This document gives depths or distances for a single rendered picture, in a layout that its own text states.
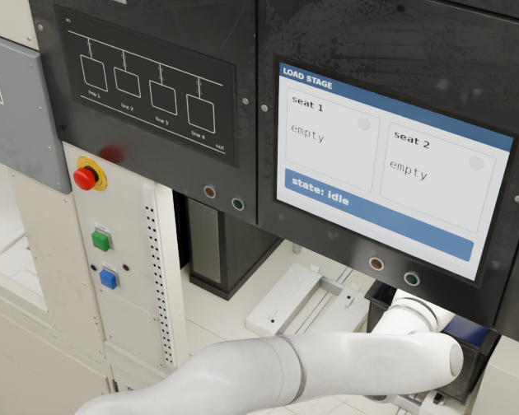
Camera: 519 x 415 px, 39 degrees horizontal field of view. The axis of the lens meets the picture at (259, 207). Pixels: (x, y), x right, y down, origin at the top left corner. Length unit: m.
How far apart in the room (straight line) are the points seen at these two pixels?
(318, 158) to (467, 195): 0.19
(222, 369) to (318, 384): 0.16
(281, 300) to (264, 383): 0.75
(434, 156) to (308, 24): 0.20
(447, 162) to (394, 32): 0.16
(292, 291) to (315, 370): 0.70
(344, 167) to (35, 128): 0.59
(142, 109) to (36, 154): 0.31
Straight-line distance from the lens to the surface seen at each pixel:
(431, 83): 0.80
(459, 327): 1.46
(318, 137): 0.90
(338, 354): 1.01
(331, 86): 0.85
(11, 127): 1.35
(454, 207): 0.87
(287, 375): 0.92
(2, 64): 1.27
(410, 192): 0.88
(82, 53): 1.11
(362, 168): 0.89
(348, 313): 1.62
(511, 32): 0.74
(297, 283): 1.66
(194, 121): 1.02
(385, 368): 1.04
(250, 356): 0.89
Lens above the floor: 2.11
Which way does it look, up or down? 41 degrees down
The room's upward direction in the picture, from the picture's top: straight up
